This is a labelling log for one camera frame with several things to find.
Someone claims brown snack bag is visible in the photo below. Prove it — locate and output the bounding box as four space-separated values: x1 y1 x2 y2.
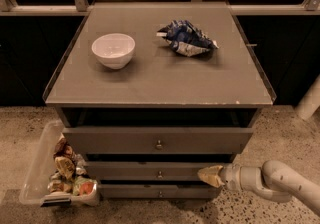
53 137 76 180

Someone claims white bowl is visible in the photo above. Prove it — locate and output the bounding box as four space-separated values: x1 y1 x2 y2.
91 33 135 70

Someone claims grey drawer cabinet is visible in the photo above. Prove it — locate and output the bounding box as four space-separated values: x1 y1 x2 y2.
42 1 277 169

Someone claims grey bottom drawer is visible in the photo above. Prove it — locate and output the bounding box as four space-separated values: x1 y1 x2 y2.
98 183 220 199

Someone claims white cylindrical post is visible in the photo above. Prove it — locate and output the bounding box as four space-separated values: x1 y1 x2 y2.
295 75 320 120

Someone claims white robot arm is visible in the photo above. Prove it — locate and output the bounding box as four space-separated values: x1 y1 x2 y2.
197 160 320 216

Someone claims green orange snack bag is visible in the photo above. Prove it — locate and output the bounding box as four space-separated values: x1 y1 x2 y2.
73 176 97 196

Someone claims crumpled blue chip bag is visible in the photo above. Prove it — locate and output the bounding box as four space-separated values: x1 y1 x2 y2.
156 20 218 57

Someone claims grey top drawer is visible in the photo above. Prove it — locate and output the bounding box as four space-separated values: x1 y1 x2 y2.
63 127 253 154

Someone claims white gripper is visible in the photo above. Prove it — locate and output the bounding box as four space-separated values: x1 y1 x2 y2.
197 164 241 190

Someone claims grey drawer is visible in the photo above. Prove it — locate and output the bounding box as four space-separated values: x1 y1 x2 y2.
63 127 253 154
86 162 211 181
98 183 220 199

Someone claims silver snack bag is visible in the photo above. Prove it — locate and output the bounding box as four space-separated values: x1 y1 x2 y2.
75 154 87 175

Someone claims clear plastic bin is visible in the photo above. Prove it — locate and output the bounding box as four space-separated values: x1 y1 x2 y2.
19 120 99 207

